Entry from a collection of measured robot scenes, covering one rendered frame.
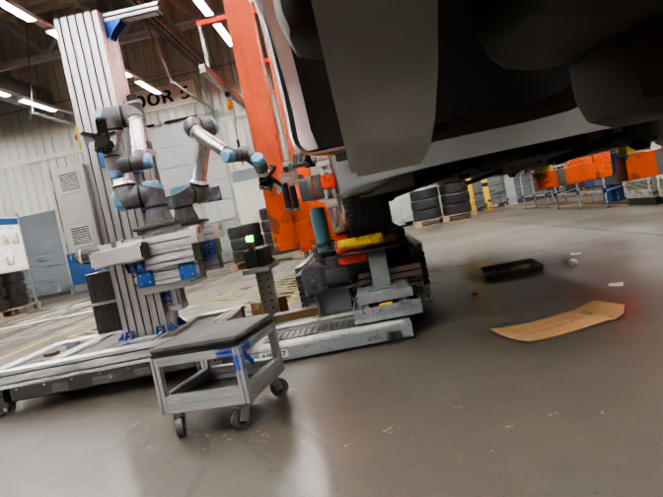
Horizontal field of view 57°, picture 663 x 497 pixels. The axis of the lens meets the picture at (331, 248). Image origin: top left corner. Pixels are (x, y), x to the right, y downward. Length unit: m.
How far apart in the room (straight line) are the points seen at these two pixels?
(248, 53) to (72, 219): 1.46
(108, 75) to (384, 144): 3.49
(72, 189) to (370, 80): 3.48
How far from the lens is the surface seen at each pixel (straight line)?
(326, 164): 3.16
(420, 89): 0.17
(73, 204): 3.62
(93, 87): 3.68
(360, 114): 0.17
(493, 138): 2.44
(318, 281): 3.67
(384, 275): 3.38
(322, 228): 3.50
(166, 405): 2.35
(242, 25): 4.08
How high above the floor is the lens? 0.68
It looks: 3 degrees down
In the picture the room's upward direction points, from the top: 12 degrees counter-clockwise
